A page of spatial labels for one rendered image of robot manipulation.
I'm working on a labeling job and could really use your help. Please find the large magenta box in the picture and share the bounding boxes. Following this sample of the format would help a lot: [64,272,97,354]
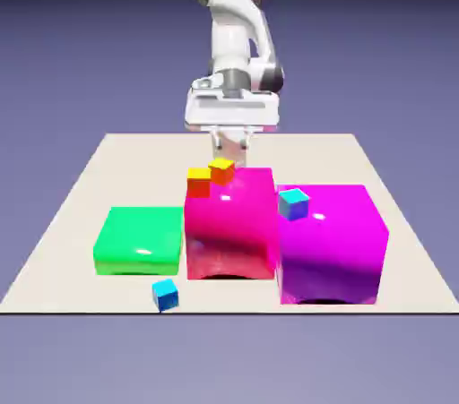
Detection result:
[274,183,391,305]

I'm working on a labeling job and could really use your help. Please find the small yellow cube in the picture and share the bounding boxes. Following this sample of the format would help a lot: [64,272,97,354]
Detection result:
[208,157,237,186]
[186,167,212,200]

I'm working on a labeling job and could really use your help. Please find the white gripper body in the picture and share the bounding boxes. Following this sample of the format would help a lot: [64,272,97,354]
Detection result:
[184,87,281,134]

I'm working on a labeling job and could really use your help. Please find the large green box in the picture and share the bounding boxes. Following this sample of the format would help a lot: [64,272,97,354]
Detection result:
[92,205,185,277]

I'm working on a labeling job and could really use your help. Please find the small cyan cube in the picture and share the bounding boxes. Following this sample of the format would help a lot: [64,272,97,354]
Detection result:
[277,187,310,222]
[151,278,179,314]

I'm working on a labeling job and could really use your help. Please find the large pink box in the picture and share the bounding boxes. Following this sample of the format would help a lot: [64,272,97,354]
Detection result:
[183,166,281,281]

